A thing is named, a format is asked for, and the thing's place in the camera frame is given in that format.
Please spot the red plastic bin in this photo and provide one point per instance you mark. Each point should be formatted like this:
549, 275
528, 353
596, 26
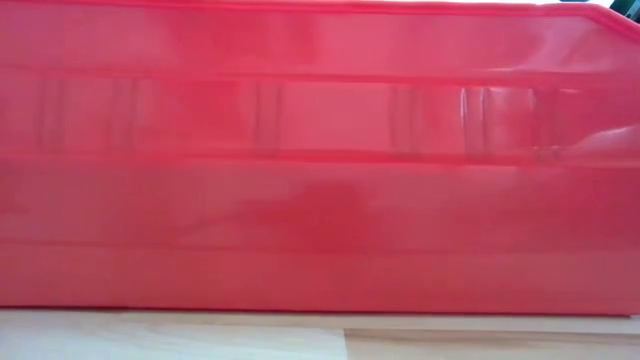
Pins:
320, 175

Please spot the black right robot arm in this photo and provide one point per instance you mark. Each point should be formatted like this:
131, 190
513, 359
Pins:
631, 11

